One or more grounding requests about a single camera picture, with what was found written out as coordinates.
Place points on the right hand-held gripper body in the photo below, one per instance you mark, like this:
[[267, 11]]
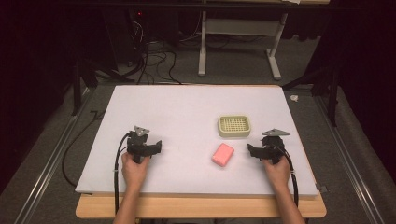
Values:
[[273, 147]]

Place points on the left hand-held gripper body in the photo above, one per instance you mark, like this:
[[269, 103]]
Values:
[[138, 146]]

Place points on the person's left hand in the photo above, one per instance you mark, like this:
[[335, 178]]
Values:
[[134, 172]]

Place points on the person's right hand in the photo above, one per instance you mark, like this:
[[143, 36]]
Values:
[[278, 174]]

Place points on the beige soap dish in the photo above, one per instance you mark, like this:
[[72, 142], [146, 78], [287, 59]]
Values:
[[234, 125]]

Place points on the pink soap bar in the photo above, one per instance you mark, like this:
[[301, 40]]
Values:
[[223, 154]]

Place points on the white table mat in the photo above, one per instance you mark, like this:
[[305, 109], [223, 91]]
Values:
[[186, 124]]

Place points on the crumpled white paper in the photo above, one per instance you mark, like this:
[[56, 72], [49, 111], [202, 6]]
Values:
[[294, 98]]

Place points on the grey tape piece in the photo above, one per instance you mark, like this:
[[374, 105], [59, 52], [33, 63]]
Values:
[[321, 188]]

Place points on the wooden table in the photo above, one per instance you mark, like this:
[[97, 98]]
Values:
[[199, 207]]

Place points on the black metal stand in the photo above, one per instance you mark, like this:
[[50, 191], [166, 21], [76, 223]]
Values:
[[77, 87], [333, 93]]

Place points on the dark computer tower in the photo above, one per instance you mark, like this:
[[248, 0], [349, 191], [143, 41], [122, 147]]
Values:
[[137, 34]]

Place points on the metal floor rail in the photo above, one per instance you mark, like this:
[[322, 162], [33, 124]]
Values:
[[351, 168], [46, 168]]

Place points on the white metal desk frame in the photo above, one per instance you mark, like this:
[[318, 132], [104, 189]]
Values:
[[243, 26]]

